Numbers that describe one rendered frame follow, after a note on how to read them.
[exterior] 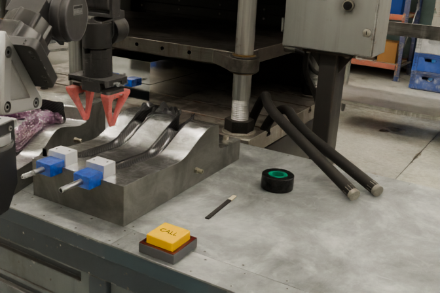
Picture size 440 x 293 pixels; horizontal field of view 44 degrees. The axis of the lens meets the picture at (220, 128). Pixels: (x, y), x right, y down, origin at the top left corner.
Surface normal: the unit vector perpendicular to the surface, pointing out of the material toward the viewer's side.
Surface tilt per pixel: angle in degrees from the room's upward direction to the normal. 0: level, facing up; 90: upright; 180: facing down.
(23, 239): 90
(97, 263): 90
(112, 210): 90
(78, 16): 92
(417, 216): 0
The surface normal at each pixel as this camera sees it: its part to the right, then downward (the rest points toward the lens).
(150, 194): 0.86, 0.19
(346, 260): 0.06, -0.95
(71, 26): 0.97, 0.14
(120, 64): -0.50, 0.23
